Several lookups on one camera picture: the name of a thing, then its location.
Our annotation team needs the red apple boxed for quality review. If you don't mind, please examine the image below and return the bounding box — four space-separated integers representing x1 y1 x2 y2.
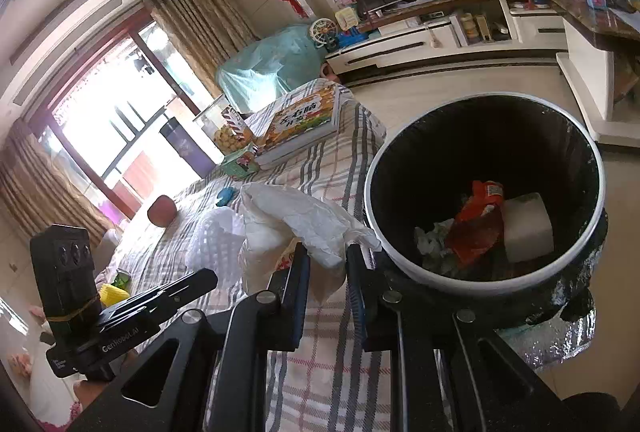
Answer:
147 195 176 227

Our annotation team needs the white foam fruit net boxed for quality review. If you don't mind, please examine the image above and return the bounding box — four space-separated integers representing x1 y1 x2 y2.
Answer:
185 207 248 288

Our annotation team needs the crumpled white tissue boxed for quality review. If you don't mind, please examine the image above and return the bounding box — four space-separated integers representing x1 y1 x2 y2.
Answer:
413 219 454 259

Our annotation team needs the small white fan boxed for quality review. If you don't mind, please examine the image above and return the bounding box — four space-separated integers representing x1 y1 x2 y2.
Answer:
308 19 334 49

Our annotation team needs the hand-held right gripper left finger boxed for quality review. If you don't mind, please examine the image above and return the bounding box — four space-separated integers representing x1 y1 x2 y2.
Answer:
65 242 312 432

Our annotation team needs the small green box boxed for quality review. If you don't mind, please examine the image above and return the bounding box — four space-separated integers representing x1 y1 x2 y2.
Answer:
220 149 261 179

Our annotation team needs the clear snack jar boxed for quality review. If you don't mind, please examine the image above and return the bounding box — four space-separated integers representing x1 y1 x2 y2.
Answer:
196 104 257 159

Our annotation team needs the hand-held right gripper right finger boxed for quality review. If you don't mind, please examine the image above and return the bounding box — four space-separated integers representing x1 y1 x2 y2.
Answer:
346 245 586 432

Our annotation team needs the white side cabinet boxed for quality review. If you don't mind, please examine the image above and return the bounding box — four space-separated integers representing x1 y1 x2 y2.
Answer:
545 0 640 149

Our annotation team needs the white tissue block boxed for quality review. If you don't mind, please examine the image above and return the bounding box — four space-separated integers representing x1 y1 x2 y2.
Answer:
502 192 556 264

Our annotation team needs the beige curtain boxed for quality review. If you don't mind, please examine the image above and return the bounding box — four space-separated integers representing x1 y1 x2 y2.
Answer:
142 0 262 99
0 119 117 239

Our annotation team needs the orange snack wrapper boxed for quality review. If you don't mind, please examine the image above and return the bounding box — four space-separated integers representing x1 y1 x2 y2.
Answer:
444 180 507 269

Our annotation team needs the balcony glass door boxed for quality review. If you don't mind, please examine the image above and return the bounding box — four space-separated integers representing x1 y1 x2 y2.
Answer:
27 7 226 219

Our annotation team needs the bin with black liner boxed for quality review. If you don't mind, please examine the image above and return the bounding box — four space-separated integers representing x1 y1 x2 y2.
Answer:
364 93 610 330

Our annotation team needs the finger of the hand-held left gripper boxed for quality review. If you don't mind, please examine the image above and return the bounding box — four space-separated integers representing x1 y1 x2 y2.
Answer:
144 268 219 314

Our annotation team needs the purple cylindrical container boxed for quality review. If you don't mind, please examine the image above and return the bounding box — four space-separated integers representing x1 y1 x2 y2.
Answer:
159 114 217 179

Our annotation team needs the white television cabinet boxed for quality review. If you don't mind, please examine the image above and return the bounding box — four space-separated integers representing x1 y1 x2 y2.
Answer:
325 0 571 88

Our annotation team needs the teal plastic cover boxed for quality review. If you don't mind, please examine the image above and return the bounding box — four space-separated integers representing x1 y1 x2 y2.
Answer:
215 24 332 114

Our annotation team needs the yellow plastic toy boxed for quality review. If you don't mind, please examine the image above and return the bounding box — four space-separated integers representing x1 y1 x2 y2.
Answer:
98 284 132 308

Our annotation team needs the silver foil bag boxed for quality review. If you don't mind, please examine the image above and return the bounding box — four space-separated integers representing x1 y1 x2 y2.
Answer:
500 297 599 371

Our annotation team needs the orange picture book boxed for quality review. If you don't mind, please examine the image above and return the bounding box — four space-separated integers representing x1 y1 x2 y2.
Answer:
255 82 352 169

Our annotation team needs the white plastic bag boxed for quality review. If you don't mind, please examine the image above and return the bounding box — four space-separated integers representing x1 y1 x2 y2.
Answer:
237 183 383 306

